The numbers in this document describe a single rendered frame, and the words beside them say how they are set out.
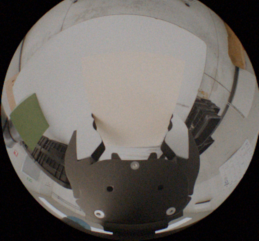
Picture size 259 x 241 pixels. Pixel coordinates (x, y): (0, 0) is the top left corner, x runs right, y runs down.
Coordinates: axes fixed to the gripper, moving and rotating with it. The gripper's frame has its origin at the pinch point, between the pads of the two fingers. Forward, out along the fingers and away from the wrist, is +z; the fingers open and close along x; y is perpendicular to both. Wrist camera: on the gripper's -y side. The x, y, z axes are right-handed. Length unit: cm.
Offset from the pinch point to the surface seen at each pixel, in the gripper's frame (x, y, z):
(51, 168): -39.8, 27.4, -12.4
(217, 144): 246, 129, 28
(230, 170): 245, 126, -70
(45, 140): -59, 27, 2
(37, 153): -59, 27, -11
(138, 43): 1.2, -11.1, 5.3
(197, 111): 52, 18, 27
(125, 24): -1.5, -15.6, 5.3
